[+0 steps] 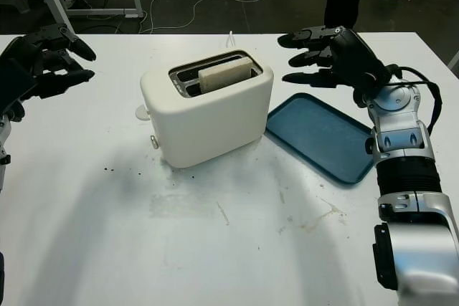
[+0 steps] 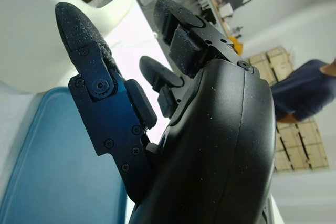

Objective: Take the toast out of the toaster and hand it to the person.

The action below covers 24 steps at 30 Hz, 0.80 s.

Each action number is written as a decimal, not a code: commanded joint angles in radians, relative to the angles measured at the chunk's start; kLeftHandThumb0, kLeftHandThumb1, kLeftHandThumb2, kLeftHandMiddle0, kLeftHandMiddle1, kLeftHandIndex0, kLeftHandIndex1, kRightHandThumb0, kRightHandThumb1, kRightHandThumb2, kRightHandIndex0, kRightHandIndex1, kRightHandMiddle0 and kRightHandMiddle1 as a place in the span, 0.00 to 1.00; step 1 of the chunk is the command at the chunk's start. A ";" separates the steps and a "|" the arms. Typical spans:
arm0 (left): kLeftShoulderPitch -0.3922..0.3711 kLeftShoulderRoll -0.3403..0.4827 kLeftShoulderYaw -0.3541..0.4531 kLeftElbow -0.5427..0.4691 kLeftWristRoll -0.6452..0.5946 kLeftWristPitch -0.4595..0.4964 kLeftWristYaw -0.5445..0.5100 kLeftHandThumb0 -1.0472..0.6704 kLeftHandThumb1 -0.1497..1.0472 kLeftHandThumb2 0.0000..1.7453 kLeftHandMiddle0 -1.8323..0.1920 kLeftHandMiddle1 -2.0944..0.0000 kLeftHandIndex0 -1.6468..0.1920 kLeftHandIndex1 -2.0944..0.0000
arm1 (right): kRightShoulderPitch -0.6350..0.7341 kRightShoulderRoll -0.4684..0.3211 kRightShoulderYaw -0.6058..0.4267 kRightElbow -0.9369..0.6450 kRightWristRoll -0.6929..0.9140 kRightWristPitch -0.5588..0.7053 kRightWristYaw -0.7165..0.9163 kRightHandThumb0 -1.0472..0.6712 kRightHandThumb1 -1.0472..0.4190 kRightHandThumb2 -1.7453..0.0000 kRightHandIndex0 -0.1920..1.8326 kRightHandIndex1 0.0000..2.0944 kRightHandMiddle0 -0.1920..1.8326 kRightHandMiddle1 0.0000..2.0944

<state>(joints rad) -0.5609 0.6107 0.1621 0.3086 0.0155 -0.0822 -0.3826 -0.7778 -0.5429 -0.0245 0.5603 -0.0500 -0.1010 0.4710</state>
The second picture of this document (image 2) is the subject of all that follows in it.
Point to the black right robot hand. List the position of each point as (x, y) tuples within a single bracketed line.
[(215, 142)]

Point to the person in dark clothes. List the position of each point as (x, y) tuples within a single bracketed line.
[(302, 90)]

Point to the cream white two-slot toaster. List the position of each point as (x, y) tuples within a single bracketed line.
[(26, 37)]

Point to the yellow equipment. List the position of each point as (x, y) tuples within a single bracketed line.
[(237, 47)]

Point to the blue rectangular tray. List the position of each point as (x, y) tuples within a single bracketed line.
[(52, 169)]

